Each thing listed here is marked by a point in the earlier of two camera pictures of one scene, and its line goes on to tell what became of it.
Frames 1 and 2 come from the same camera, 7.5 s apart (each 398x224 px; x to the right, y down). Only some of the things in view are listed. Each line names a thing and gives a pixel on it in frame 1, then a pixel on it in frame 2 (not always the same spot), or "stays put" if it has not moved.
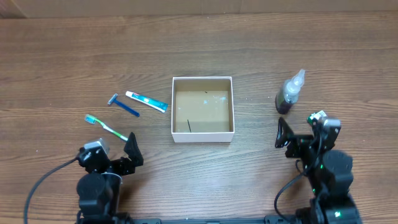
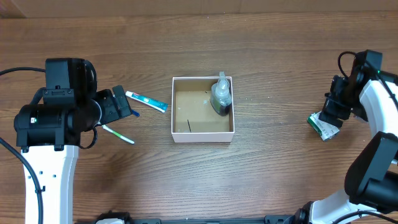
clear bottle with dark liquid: x=288 y=95 → x=221 y=95
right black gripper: x=294 y=144 → x=333 y=113
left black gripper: x=125 y=163 → x=121 y=101
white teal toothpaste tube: x=160 y=106 stays put
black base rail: x=268 y=219 stays put
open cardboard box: x=202 y=109 stays put
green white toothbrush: x=92 y=120 stays put
